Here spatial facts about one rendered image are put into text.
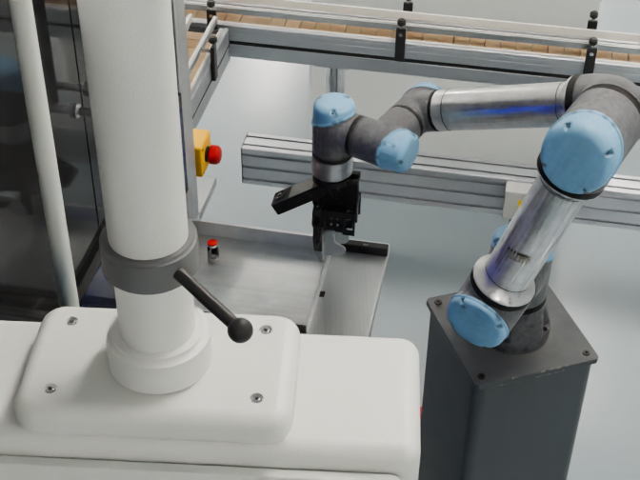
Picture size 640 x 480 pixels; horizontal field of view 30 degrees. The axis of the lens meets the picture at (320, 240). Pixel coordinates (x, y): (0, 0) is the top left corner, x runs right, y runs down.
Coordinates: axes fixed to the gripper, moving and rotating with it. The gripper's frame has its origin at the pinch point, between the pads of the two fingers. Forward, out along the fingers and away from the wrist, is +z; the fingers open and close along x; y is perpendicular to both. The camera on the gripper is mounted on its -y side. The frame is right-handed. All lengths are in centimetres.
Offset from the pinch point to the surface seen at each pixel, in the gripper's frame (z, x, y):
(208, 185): 3.7, 22.8, -28.4
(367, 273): 3.6, 0.6, 9.4
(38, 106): -73, -67, -21
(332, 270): 3.6, 0.2, 2.7
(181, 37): -39.6, 8.7, -27.6
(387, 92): 51, 144, -5
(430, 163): 37, 88, 14
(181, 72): -33.1, 7.3, -27.6
